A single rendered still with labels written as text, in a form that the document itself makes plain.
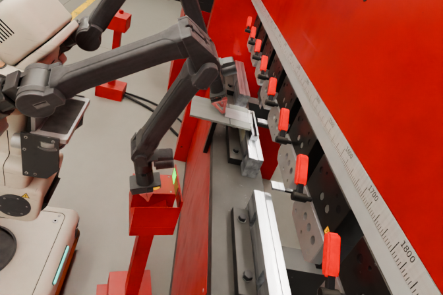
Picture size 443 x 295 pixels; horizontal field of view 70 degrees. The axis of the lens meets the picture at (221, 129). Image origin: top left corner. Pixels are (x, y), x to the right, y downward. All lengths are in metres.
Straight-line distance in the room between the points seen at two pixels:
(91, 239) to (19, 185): 0.94
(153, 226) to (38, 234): 0.68
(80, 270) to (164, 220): 0.84
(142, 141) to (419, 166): 0.68
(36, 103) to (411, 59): 0.71
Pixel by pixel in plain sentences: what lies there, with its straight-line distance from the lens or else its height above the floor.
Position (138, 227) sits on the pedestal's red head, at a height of 0.71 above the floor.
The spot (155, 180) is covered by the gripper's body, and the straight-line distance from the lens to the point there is 1.10.
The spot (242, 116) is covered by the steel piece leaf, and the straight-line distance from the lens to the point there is 1.40.
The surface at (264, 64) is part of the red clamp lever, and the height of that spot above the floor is 1.29.
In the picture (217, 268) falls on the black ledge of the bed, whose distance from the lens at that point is 0.97.
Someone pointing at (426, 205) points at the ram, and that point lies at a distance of 0.45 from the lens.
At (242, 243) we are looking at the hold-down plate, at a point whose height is 0.91.
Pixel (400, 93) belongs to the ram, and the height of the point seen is 1.53.
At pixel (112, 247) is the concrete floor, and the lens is 2.02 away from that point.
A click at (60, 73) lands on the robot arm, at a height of 1.30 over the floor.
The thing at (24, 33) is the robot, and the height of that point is 1.32.
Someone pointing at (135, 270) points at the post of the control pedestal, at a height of 0.33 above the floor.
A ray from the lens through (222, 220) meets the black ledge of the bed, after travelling 1.08.
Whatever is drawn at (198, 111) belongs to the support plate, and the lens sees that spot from 1.33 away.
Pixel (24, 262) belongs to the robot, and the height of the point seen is 0.28.
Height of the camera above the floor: 1.65
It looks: 31 degrees down
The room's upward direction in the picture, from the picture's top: 19 degrees clockwise
